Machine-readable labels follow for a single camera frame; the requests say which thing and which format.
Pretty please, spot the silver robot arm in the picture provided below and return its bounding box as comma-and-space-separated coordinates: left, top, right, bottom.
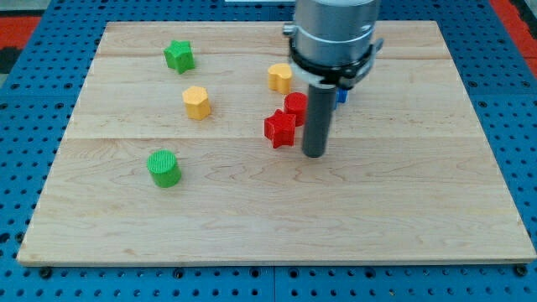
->
283, 0, 383, 90

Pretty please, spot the red star block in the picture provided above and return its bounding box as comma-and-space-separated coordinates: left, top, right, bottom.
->
263, 109, 296, 148

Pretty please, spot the yellow hexagon block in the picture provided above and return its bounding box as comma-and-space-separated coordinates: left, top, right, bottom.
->
182, 86, 211, 120

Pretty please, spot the green star block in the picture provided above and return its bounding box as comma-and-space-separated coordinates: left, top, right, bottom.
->
164, 40, 196, 74

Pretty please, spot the red cylinder block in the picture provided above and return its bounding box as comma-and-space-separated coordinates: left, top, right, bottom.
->
284, 92, 308, 127

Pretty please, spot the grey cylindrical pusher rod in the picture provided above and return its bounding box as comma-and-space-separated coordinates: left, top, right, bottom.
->
302, 85, 337, 158

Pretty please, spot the yellow heart block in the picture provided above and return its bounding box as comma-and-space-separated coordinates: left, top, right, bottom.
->
268, 63, 293, 95

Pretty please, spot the blue block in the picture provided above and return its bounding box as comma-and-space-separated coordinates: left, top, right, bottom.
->
334, 88, 348, 109

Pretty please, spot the green cylinder block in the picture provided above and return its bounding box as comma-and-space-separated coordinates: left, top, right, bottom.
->
146, 149, 182, 188

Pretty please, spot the wooden board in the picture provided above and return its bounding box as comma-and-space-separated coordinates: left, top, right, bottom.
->
18, 21, 536, 267

